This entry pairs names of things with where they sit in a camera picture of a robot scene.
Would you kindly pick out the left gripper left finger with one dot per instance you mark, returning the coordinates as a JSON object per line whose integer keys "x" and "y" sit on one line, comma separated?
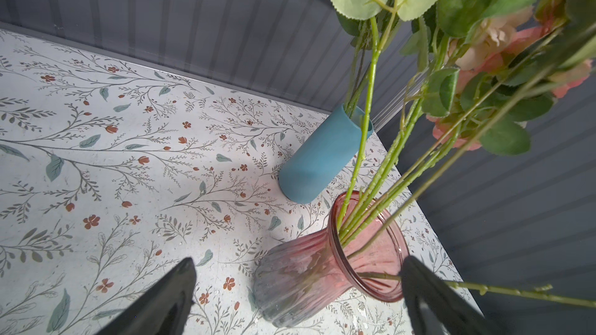
{"x": 163, "y": 309}

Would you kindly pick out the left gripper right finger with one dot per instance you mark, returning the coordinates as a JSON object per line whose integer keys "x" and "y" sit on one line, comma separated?
{"x": 434, "y": 308}

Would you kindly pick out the pink ribbed glass vase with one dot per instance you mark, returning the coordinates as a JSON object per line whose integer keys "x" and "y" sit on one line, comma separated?
{"x": 297, "y": 279}

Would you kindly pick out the teal ceramic vase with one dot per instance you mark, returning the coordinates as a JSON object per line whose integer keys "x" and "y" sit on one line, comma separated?
{"x": 322, "y": 156}

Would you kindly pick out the pink peony spray stem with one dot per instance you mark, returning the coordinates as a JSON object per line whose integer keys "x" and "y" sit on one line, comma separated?
{"x": 361, "y": 45}

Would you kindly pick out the peach pink peony stem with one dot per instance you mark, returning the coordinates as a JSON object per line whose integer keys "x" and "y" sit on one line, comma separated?
{"x": 489, "y": 114}

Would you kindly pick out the white peony spray stem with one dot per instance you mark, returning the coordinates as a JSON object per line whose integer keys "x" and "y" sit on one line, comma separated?
{"x": 489, "y": 47}

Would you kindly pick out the large salmon pink rose stem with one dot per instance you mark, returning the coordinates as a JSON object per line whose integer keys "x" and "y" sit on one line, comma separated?
{"x": 446, "y": 30}

